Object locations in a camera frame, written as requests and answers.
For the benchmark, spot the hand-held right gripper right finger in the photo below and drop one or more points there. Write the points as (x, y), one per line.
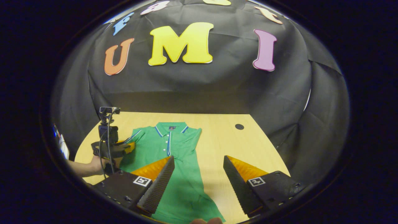
(238, 186)

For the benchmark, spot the black backdrop cloth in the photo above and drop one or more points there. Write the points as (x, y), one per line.
(217, 84)

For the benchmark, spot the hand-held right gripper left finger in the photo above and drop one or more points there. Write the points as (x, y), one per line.
(160, 186)

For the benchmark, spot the white framed panel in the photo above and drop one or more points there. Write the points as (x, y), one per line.
(63, 146)

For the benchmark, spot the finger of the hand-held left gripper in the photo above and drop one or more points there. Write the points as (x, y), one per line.
(130, 146)

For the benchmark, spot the green T-shirt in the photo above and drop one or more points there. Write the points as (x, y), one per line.
(183, 186)

